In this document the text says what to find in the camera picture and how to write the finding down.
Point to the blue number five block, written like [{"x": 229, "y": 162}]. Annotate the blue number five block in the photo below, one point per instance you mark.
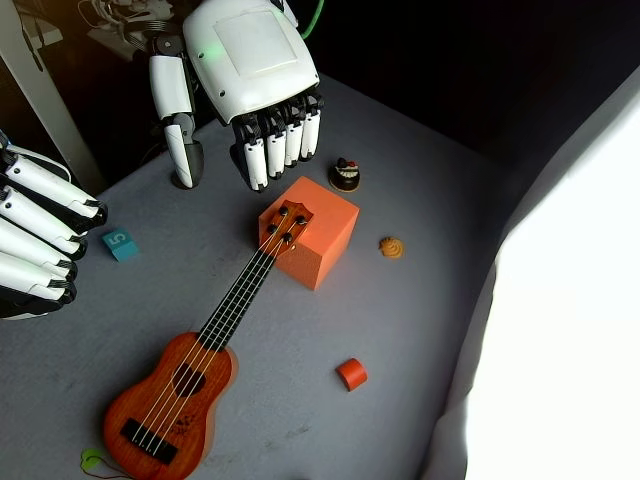
[{"x": 120, "y": 245}]

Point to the chocolate cake toy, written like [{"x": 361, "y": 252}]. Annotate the chocolate cake toy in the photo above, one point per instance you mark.
[{"x": 344, "y": 177}]

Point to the white fabric backdrop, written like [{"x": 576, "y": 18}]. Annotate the white fabric backdrop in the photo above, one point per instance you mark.
[{"x": 565, "y": 325}]

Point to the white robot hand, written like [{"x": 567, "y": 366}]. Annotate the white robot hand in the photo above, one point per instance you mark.
[
  {"x": 35, "y": 230},
  {"x": 250, "y": 55}
]

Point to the grey table cloth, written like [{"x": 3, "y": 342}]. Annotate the grey table cloth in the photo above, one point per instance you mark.
[{"x": 400, "y": 320}]

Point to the orange cube block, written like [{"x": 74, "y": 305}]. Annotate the orange cube block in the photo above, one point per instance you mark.
[{"x": 325, "y": 225}]

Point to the brown swirl cookie toy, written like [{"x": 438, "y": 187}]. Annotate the brown swirl cookie toy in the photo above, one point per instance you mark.
[{"x": 391, "y": 248}]

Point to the white frame post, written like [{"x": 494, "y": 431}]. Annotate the white frame post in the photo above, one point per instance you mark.
[{"x": 45, "y": 100}]

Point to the orange ukulele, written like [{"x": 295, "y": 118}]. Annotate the orange ukulele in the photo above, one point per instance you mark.
[{"x": 165, "y": 400}]

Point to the red cylinder block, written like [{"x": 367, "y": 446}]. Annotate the red cylinder block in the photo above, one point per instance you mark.
[{"x": 351, "y": 375}]

